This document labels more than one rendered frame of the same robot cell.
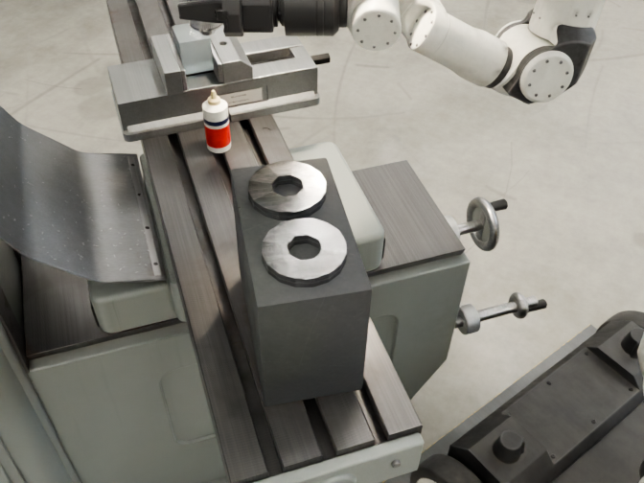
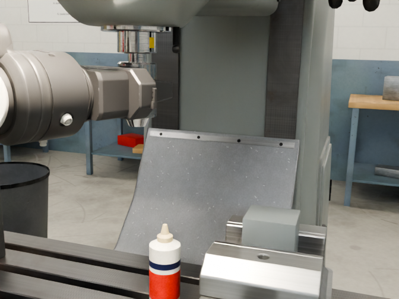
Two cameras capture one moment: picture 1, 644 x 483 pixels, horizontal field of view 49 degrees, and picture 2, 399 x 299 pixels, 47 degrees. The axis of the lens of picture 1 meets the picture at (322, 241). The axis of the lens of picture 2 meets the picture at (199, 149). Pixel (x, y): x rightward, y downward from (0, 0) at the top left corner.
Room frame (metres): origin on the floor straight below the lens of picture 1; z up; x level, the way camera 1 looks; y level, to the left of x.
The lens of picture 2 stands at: (1.31, -0.23, 1.29)
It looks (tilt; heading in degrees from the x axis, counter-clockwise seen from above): 13 degrees down; 128
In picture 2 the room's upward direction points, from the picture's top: 1 degrees clockwise
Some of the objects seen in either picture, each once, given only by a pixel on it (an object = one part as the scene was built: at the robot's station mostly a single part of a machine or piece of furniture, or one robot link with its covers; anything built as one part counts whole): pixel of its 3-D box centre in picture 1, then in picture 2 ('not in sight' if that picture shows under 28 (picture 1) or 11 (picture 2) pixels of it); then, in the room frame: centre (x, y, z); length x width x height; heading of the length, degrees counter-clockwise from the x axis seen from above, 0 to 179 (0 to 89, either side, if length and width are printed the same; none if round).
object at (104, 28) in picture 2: not in sight; (136, 28); (0.90, 0.17, 1.31); 0.09 x 0.09 x 0.01
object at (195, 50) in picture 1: (193, 48); (271, 238); (1.06, 0.22, 1.07); 0.06 x 0.05 x 0.06; 21
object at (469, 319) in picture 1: (501, 310); not in sight; (0.94, -0.38, 0.54); 0.22 x 0.06 x 0.06; 109
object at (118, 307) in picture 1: (228, 222); not in sight; (0.90, 0.17, 0.82); 0.50 x 0.35 x 0.12; 109
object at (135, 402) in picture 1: (253, 340); not in sight; (0.91, 0.14, 0.46); 0.80 x 0.30 x 0.60; 109
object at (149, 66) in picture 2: not in sight; (137, 66); (0.90, 0.17, 1.26); 0.05 x 0.05 x 0.01
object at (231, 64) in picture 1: (226, 53); (262, 274); (1.08, 0.17, 1.05); 0.12 x 0.06 x 0.04; 21
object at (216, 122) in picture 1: (216, 119); (164, 263); (0.94, 0.17, 1.01); 0.04 x 0.04 x 0.11
